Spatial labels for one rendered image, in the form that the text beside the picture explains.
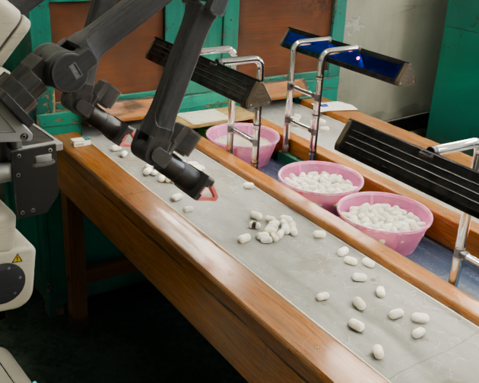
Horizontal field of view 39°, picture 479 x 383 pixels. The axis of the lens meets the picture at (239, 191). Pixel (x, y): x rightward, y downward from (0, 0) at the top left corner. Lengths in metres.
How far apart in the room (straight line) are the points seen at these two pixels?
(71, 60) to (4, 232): 0.45
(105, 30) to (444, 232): 1.11
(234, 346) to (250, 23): 1.54
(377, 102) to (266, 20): 2.20
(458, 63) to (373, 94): 0.59
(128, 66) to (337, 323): 1.38
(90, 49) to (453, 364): 0.94
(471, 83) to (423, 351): 3.31
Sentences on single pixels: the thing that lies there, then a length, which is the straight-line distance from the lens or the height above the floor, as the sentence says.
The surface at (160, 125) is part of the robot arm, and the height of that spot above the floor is 1.08.
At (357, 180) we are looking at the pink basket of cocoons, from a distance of 2.19.
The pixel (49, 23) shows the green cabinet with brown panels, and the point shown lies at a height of 1.14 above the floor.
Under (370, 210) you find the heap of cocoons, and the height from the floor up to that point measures 0.74.
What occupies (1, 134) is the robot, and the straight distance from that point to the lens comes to 1.37.
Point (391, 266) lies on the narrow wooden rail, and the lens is 1.70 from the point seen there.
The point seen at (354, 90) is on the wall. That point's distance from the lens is 4.66.
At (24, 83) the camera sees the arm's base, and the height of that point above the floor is 1.22.
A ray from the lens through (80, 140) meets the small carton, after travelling 2.33.
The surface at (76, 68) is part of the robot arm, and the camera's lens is 1.37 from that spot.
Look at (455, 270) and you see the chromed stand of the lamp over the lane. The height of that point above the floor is 0.80.
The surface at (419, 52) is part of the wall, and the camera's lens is 5.09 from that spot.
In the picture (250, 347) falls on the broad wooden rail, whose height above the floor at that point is 0.68.
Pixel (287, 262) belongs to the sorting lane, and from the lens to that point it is 1.69.
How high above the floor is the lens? 1.57
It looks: 24 degrees down
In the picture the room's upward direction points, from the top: 3 degrees clockwise
